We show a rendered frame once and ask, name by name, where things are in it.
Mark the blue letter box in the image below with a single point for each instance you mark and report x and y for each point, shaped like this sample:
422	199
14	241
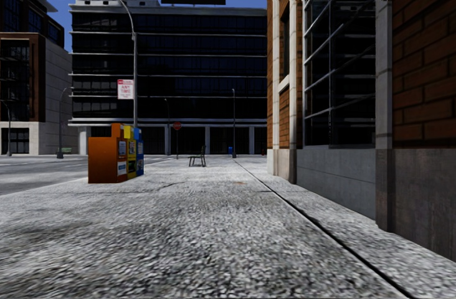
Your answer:
230	150

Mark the grey street lamp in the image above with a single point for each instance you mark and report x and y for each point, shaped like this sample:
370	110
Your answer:
8	130
59	127
135	93
234	123

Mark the green bench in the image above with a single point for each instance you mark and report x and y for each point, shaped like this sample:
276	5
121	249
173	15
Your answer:
66	150
198	159

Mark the blue newspaper box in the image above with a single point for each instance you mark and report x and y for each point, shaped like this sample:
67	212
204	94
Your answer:
139	155

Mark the dark glass office building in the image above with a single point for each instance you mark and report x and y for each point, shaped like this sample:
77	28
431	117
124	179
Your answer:
198	63

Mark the yellow newspaper box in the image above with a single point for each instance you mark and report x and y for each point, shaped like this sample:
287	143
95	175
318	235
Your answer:
130	155

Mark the orange newspaper box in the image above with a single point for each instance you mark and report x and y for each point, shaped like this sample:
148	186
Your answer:
105	159

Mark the red brick building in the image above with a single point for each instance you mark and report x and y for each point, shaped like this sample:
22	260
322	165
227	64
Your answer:
418	93

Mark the brown brick building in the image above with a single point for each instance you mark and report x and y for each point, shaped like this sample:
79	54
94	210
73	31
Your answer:
22	82

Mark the sign on a post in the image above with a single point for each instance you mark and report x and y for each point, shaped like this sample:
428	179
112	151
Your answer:
177	126

